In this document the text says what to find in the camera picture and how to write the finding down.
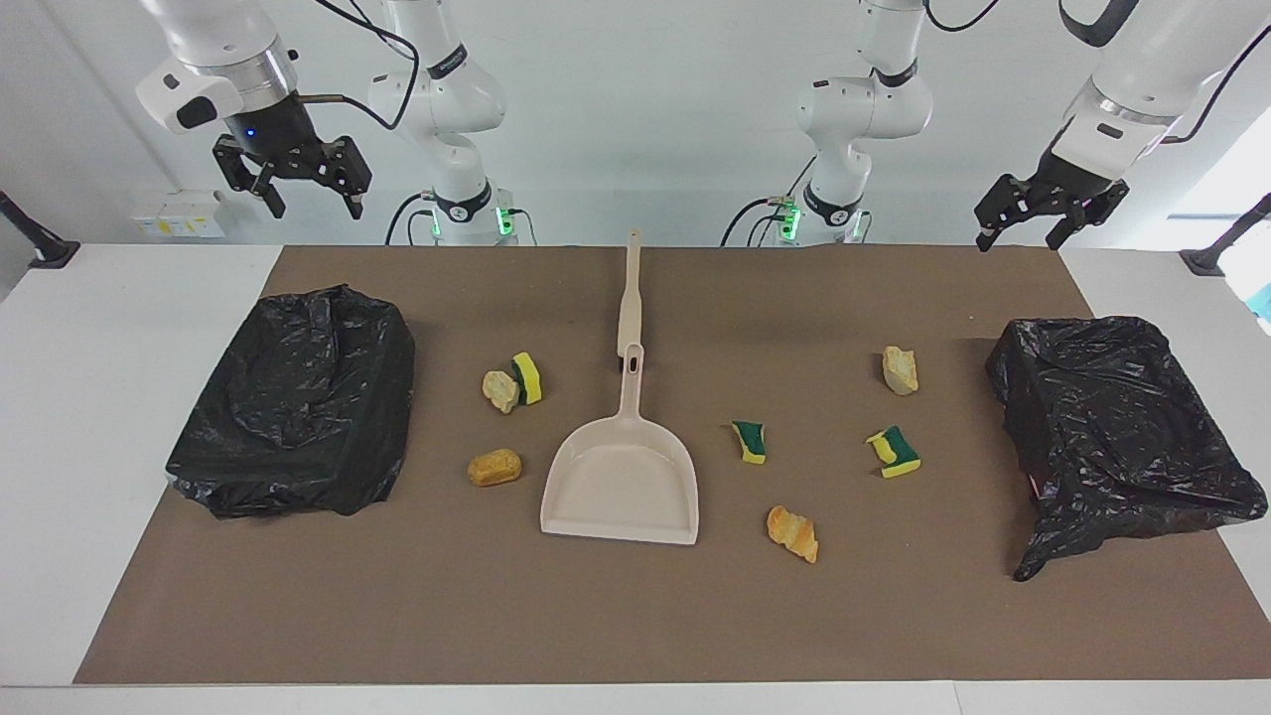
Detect beige hand brush black bristles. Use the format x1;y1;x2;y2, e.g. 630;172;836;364
616;230;646;376

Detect brown bread roll toy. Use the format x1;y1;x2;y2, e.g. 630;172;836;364
467;448;523;488

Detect orange croissant toy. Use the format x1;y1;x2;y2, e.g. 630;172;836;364
766;505;820;565

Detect beige plastic dustpan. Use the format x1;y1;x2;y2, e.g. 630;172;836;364
539;343;700;546

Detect black bag-lined trash bin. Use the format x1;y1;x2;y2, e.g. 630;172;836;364
165;285;416;519

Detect right black bag bin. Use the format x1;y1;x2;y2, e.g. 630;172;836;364
985;317;1269;583

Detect brown table mat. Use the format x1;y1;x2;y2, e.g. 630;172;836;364
74;245;1271;684

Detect black right arm base cable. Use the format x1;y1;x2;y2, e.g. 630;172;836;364
385;194;443;246

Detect black arm base cable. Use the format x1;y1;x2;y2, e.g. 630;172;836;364
385;194;443;246
720;159;820;247

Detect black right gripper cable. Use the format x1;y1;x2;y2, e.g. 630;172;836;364
298;0;423;132

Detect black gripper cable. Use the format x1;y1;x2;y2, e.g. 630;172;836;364
1160;25;1271;146
298;0;423;132

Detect white wall box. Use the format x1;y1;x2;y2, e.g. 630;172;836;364
131;191;227;239

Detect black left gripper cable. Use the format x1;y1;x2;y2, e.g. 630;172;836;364
1160;25;1271;146

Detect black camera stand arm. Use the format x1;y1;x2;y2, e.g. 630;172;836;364
1180;194;1271;277
0;191;80;270

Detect black left arm base cable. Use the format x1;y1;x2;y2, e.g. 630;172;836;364
720;159;820;247

